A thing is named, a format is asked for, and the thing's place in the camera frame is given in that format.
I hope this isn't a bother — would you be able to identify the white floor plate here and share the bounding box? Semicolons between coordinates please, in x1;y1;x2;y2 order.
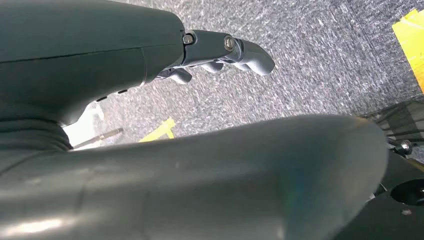
62;101;106;152

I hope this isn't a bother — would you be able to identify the thin metal rod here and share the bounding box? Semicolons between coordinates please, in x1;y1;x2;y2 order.
72;127;124;150

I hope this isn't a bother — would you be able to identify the yellow floor tape square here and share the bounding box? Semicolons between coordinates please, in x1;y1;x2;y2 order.
138;116;177;144

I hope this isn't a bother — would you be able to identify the yellow floor patch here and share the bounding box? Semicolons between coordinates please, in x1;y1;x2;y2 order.
391;8;424;94

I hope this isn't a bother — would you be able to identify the black wire frame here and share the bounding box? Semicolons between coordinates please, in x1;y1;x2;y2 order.
360;99;424;147

